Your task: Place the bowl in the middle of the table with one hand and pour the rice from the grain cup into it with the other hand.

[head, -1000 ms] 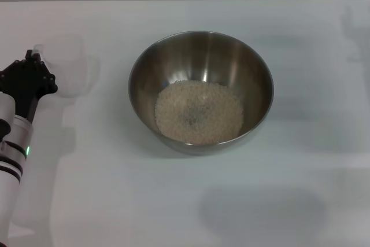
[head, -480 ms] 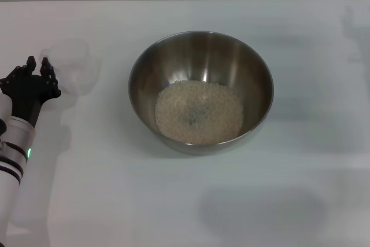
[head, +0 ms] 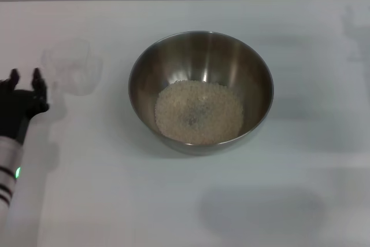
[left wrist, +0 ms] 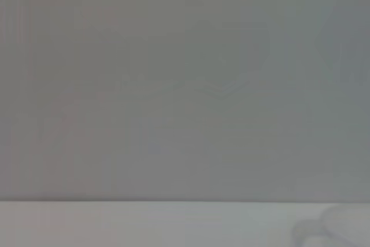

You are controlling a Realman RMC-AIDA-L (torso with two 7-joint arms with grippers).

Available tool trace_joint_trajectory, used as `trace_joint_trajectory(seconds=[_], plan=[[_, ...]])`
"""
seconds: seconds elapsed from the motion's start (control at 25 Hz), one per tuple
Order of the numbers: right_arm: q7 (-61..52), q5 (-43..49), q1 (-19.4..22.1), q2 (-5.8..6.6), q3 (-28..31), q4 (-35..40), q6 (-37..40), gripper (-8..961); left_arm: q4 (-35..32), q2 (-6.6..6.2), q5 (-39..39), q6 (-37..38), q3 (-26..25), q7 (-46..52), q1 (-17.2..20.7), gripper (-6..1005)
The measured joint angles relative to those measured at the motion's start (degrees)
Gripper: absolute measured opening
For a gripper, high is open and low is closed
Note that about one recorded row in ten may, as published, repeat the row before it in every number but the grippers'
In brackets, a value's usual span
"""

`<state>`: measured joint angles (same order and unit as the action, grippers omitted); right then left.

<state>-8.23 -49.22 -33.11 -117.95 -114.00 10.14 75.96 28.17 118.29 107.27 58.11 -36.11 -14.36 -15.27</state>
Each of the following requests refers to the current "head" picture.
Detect white rice grains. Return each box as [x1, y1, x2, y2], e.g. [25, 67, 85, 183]
[155, 80, 244, 146]

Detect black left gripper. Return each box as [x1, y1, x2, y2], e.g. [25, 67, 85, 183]
[0, 67, 49, 146]

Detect stainless steel mixing bowl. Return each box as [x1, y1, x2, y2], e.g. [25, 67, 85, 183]
[128, 30, 275, 155]

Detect clear plastic measuring cup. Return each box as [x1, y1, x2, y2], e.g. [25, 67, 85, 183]
[42, 38, 103, 98]

